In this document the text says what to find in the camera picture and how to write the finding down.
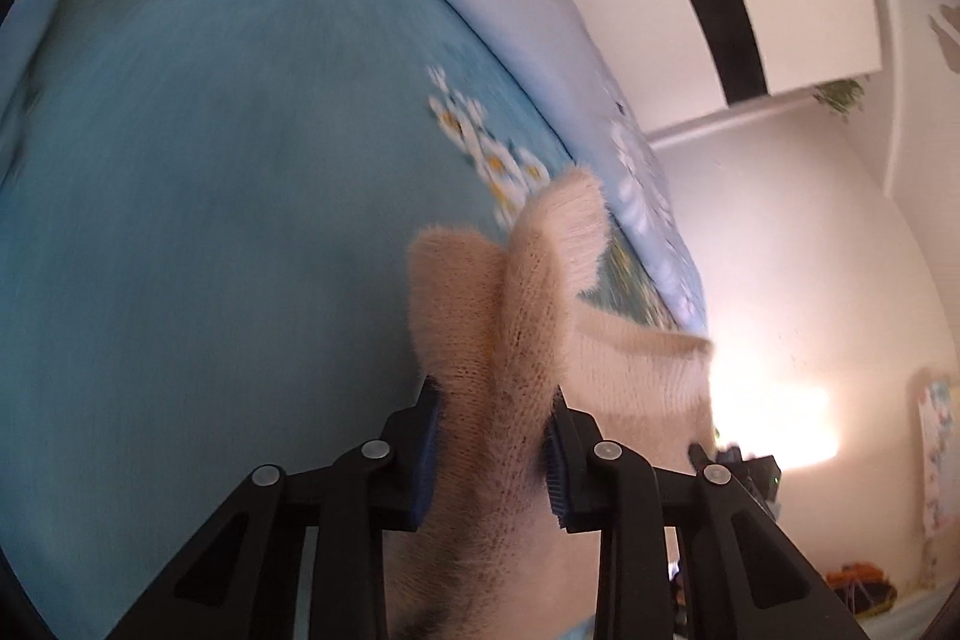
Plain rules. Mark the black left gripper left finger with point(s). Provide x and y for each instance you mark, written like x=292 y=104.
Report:
x=300 y=555

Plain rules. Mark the fuzzy beige cartoon sweater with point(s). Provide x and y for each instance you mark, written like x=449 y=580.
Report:
x=505 y=330

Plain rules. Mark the green hanging plant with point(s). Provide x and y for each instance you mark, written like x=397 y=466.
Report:
x=841 y=97

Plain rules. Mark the teal floral bed blanket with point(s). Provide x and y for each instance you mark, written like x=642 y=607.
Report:
x=206 y=209

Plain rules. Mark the light blue floral duvet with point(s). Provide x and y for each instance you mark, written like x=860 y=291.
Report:
x=544 y=44

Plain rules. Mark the wall picture poster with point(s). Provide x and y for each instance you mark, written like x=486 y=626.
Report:
x=939 y=420

